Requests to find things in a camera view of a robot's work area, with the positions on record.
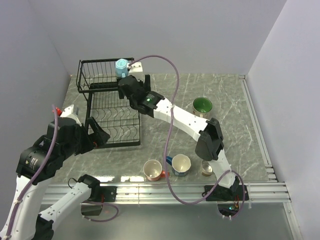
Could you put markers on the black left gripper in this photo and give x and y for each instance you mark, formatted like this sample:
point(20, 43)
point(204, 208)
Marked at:
point(99, 137)

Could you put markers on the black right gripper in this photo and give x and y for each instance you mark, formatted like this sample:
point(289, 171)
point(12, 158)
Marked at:
point(146, 86)

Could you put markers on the light blue faceted mug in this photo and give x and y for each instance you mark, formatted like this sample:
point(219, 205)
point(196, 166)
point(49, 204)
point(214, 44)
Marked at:
point(121, 68)

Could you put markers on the cream mug green inside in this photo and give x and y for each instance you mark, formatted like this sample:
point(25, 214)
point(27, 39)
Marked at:
point(202, 107)

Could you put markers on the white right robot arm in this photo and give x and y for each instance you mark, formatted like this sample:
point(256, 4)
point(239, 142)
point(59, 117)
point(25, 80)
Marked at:
point(206, 132)

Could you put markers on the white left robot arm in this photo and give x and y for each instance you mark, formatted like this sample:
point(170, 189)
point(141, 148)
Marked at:
point(36, 168)

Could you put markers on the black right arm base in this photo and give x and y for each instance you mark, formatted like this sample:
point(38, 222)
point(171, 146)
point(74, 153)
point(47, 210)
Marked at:
point(229, 200)

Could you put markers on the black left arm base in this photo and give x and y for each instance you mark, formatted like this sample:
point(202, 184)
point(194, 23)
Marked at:
point(98, 206)

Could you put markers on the dark blue scalloped mug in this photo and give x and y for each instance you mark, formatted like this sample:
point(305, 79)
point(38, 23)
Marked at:
point(181, 164)

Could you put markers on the stainless steel cup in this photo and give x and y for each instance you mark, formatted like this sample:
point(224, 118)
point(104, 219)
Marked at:
point(206, 169)

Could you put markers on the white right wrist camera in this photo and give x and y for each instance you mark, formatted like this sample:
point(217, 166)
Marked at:
point(136, 70)

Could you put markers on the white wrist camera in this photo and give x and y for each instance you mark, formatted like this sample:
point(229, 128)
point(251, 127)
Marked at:
point(136, 70)
point(71, 112)

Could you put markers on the black wire dish rack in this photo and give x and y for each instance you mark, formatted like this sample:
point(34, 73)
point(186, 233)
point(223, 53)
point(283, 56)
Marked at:
point(97, 81)

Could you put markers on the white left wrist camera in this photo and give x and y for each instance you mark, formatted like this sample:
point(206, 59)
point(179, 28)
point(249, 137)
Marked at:
point(71, 112)

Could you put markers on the pink mug orange handle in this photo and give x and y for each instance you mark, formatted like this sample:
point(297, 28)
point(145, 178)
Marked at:
point(153, 170)

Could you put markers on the aluminium mounting rail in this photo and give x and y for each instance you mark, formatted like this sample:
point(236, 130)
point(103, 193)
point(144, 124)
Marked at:
point(158, 193)

